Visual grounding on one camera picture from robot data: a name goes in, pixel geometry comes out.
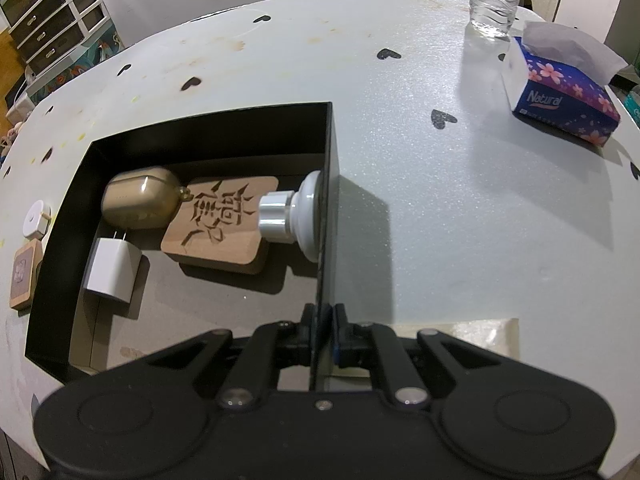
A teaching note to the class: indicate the wooden block with inlay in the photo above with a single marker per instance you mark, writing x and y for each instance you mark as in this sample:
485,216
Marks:
24,275

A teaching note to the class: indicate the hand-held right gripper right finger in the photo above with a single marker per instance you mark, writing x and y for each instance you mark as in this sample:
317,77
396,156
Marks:
350,340

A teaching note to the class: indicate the white drawer cabinet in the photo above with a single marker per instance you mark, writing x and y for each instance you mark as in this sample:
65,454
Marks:
50,25

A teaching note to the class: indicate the white tape measure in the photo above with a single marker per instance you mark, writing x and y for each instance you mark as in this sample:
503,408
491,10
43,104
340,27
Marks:
34,220

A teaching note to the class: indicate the patterned low cabinet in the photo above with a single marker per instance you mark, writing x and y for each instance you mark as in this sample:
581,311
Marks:
75,70

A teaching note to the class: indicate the white round suction holder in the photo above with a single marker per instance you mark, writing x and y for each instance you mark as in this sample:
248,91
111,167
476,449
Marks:
300,210

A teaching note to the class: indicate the small white charger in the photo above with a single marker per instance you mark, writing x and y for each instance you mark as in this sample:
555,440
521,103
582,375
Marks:
112,272

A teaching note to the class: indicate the black cardboard box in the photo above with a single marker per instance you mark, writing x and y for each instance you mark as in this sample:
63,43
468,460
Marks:
225,130

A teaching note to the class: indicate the pile of floor clutter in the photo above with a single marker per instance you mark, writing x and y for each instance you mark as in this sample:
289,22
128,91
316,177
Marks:
7,132

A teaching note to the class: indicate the purple floral tissue box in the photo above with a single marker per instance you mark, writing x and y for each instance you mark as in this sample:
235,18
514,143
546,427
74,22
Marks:
565,100

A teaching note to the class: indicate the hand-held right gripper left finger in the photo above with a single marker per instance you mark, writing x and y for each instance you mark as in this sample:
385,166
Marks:
300,332

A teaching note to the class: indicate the beige earbuds case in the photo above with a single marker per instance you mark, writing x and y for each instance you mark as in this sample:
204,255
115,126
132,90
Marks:
140,200

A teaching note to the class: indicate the carved wooden block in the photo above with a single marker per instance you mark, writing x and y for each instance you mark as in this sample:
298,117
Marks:
220,230

